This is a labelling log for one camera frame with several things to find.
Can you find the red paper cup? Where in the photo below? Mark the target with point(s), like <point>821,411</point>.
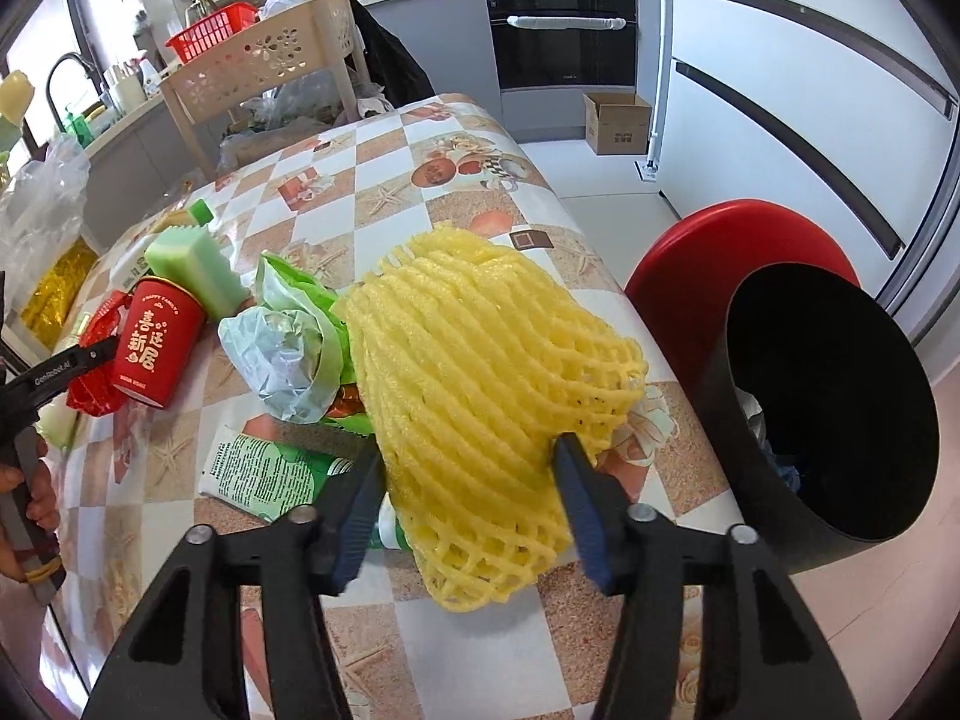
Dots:
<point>154,345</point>

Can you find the bright green snack packet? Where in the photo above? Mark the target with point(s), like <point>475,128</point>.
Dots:
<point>300,277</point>

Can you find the white refrigerator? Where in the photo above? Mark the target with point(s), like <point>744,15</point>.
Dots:
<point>787,52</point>

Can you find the black trash bin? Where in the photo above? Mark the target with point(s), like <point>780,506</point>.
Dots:
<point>825,360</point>

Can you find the grey kitchen counter cabinet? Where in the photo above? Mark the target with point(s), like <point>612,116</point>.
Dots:
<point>442,45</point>

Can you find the blue plastic bag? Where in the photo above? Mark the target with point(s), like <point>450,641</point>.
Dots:
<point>784,472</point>

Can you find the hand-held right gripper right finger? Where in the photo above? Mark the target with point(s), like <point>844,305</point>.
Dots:
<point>585,517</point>

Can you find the pale green plastic bag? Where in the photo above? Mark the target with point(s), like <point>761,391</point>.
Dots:
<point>285,360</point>

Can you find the green dish soap bottle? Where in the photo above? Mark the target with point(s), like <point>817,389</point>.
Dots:
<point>79,131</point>

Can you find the black built-in oven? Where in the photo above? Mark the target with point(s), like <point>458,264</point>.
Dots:
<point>562,52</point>

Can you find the green-capped drink bottle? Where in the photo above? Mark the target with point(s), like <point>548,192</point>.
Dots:
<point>199,211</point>

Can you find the large clear plastic bag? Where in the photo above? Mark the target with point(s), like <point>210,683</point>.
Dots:
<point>37,210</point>

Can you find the red plastic stool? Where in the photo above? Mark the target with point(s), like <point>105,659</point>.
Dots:
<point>690,255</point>

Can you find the black kitchen faucet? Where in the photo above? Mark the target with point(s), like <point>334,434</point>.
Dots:
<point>54,79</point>

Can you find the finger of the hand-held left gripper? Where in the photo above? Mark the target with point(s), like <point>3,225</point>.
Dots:
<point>94,356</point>

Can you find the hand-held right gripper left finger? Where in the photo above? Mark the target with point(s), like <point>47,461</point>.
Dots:
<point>360,517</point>

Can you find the beige plastic basket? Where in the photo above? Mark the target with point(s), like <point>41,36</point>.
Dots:
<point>255,60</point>

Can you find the green white printed packet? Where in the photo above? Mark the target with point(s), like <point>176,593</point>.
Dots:
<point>262,465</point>

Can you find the red plastic basket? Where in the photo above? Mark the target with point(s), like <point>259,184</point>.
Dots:
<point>217,26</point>

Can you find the yellow foam fruit net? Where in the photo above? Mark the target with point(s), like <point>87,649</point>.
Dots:
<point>480,360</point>

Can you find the crumpled white plastic bags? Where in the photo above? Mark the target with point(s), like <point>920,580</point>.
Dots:
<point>300,101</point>

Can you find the gold foil bag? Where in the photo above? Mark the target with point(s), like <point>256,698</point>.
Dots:
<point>56,292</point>

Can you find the green sponge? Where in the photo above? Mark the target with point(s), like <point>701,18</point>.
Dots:
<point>199,270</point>

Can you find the yellow plastic container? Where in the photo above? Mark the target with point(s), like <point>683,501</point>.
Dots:
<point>16,97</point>

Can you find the cardboard box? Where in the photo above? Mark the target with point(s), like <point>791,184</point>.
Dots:
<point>619,127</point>

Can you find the person's left hand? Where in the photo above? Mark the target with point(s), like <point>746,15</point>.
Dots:
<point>45,495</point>

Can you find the black bag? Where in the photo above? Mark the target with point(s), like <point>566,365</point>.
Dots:
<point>390,60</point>

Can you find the red plastic wrapper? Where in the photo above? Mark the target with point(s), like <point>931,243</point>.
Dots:
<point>94,390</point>

